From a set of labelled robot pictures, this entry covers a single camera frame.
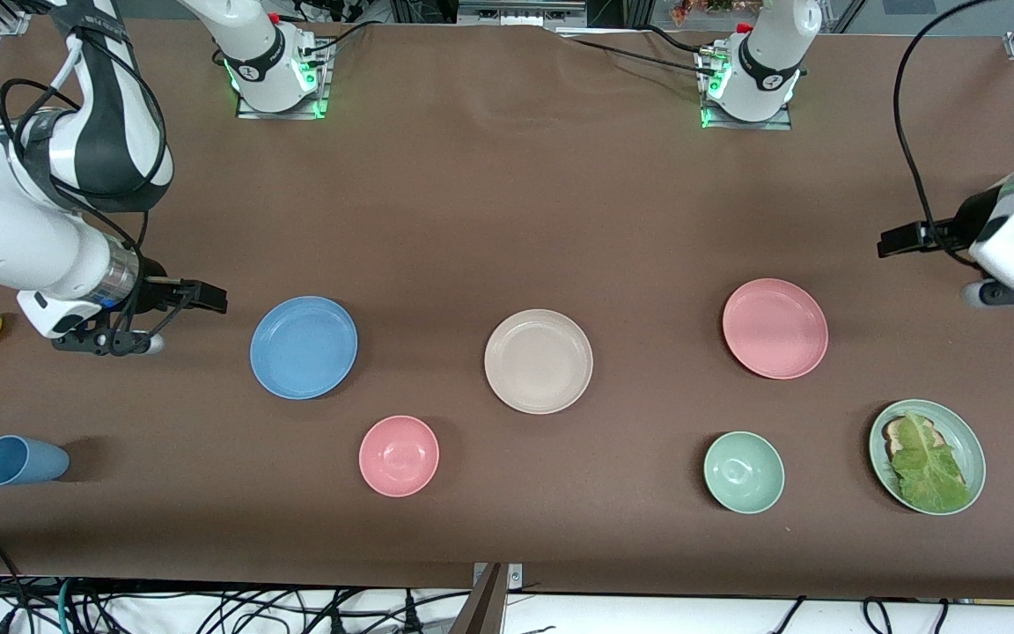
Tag dark pole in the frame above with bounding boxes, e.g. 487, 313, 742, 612
450, 564, 508, 634

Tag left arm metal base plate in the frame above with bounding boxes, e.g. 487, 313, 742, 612
696, 48, 794, 132

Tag blue plate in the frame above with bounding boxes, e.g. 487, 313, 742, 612
250, 296, 358, 401

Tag black cable on table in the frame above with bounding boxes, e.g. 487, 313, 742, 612
560, 25, 721, 77
300, 18, 385, 55

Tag toast slice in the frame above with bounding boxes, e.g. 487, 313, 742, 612
882, 416, 939, 459

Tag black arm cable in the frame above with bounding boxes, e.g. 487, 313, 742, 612
893, 0, 996, 265
0, 0, 200, 355

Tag silver metal box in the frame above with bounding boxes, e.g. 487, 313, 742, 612
457, 0, 587, 27

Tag blue cup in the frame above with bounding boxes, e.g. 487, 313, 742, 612
0, 435, 70, 487

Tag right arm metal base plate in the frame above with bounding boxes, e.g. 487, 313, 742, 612
236, 40, 333, 121

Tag silver bracket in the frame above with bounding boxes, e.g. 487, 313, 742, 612
472, 564, 524, 589

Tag pink bowl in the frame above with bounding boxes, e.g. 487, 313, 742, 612
358, 415, 440, 498

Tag brown tablecloth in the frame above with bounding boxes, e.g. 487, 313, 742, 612
0, 16, 1014, 601

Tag orange flowers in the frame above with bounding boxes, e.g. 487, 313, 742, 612
670, 0, 763, 26

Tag green bowl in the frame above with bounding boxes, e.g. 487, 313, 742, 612
703, 431, 785, 514

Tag green plate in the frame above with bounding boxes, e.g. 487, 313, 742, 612
868, 399, 987, 516

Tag green lettuce leaf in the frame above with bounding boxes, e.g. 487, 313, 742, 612
890, 412, 973, 513

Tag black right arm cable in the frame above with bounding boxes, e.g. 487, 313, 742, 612
0, 0, 200, 355

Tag pink plate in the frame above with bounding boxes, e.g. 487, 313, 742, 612
722, 278, 829, 380

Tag beige plate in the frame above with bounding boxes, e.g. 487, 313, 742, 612
484, 309, 594, 415

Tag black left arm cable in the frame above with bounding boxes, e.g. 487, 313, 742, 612
893, 0, 996, 265

